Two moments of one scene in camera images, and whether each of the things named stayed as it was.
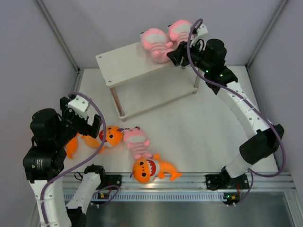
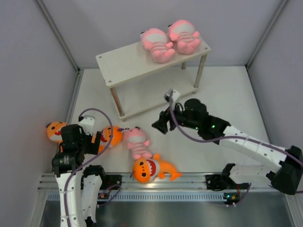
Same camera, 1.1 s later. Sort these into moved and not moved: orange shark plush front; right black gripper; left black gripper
Moved: right black gripper; left black gripper
Not moved: orange shark plush front
